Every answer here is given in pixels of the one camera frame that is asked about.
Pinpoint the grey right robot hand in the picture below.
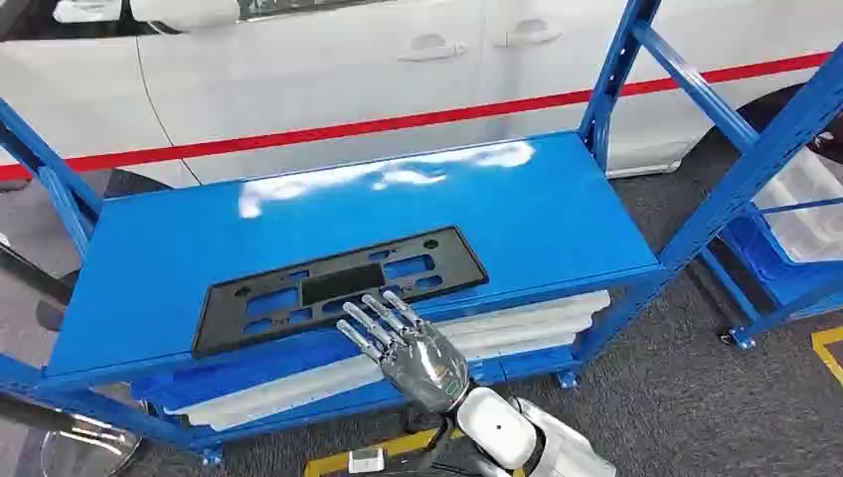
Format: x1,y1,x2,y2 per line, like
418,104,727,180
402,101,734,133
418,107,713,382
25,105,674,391
335,290,472,416

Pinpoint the black plastic plate frame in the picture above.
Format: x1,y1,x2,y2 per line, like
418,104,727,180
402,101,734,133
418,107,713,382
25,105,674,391
191,226,490,360

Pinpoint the white panel stack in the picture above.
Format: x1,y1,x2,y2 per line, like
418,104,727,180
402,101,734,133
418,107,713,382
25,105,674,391
164,289,613,433

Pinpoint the small white box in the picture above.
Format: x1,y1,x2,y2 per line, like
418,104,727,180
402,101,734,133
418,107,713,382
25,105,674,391
347,447,388,476

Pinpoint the blue metal shelf rack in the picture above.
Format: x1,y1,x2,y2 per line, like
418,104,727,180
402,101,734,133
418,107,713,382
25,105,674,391
0,0,843,469

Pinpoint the white car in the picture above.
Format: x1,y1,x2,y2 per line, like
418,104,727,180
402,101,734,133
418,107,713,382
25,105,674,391
0,0,843,192

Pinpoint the round chrome stool base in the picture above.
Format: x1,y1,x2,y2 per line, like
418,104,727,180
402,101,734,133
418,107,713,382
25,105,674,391
39,410,143,477

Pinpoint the small blue wheeled rack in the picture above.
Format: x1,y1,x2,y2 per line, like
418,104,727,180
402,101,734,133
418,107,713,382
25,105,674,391
699,197,843,352

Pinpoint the translucent plastic bin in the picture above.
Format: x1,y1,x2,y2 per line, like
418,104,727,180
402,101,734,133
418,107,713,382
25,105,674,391
751,147,843,264

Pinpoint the black car tyre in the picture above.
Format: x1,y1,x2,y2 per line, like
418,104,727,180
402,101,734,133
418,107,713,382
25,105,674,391
678,81,843,167

